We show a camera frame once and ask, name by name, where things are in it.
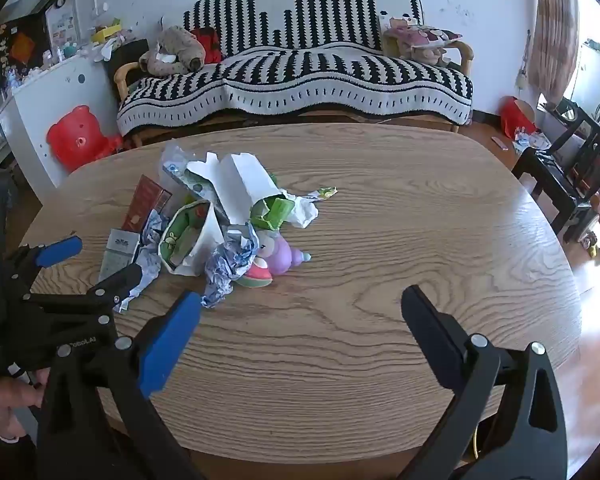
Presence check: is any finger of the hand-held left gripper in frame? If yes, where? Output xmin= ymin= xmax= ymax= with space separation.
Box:
xmin=2 ymin=236 xmax=83 ymax=301
xmin=25 ymin=263 xmax=143 ymax=321

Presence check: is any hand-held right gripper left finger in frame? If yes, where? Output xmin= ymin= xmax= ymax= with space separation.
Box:
xmin=36 ymin=290 xmax=206 ymax=480

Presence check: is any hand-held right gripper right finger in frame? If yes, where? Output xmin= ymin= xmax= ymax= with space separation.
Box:
xmin=401 ymin=285 xmax=568 ymax=480

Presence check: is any blue-white wrapper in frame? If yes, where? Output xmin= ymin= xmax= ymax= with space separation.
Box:
xmin=112 ymin=210 xmax=168 ymax=313
xmin=201 ymin=222 xmax=261 ymax=309

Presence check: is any torn white carton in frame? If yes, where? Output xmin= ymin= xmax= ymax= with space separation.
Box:
xmin=186 ymin=151 xmax=297 ymax=228

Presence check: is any person's left forearm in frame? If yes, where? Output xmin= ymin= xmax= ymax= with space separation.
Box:
xmin=0 ymin=410 xmax=38 ymax=480

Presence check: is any person's left hand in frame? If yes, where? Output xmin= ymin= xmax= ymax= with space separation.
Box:
xmin=0 ymin=367 xmax=51 ymax=442

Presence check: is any grey box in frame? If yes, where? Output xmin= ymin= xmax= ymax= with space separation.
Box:
xmin=98 ymin=228 xmax=141 ymax=283

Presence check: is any red box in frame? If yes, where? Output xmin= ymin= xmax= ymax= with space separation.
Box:
xmin=121 ymin=175 xmax=173 ymax=233

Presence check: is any green and white paper bag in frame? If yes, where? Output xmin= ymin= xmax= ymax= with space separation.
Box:
xmin=157 ymin=200 xmax=226 ymax=277

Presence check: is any watermelon slice toy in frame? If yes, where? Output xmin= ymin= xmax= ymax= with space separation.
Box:
xmin=237 ymin=260 xmax=275 ymax=288

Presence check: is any red bear stool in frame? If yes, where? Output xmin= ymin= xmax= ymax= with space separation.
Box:
xmin=46 ymin=105 xmax=123 ymax=173

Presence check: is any green and white package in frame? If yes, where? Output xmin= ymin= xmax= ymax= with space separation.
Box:
xmin=180 ymin=167 xmax=226 ymax=211

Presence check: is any clear plastic wrapper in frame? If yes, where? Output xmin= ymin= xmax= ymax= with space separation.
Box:
xmin=160 ymin=142 xmax=203 ymax=188

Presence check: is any purple toy bottle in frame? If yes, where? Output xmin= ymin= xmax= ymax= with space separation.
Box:
xmin=265 ymin=237 xmax=312 ymax=276

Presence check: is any white cabinet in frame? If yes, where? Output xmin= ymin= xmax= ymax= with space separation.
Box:
xmin=0 ymin=45 xmax=126 ymax=191

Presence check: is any crumpled white paper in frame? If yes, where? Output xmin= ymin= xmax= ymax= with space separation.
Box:
xmin=287 ymin=194 xmax=321 ymax=228

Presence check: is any black wooden chair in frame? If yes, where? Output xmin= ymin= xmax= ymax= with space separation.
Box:
xmin=511 ymin=100 xmax=600 ymax=246

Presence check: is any black notice board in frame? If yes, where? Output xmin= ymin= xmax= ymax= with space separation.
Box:
xmin=0 ymin=17 xmax=51 ymax=101

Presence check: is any black bag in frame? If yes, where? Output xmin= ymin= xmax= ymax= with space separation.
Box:
xmin=102 ymin=40 xmax=148 ymax=81

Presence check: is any red bucket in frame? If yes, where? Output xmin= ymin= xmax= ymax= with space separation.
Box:
xmin=500 ymin=96 xmax=538 ymax=140

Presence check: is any brown plush toy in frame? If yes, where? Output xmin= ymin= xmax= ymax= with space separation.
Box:
xmin=139 ymin=26 xmax=207 ymax=77

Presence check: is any red cushion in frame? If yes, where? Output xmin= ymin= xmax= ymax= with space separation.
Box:
xmin=190 ymin=27 xmax=225 ymax=65

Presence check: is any pink printed pillow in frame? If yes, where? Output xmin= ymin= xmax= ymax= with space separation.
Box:
xmin=382 ymin=16 xmax=463 ymax=66

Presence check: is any checked curtain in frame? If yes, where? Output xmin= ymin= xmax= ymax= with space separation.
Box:
xmin=530 ymin=0 xmax=581 ymax=106

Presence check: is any white wall poster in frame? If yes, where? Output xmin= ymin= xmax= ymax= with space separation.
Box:
xmin=45 ymin=0 xmax=76 ymax=51

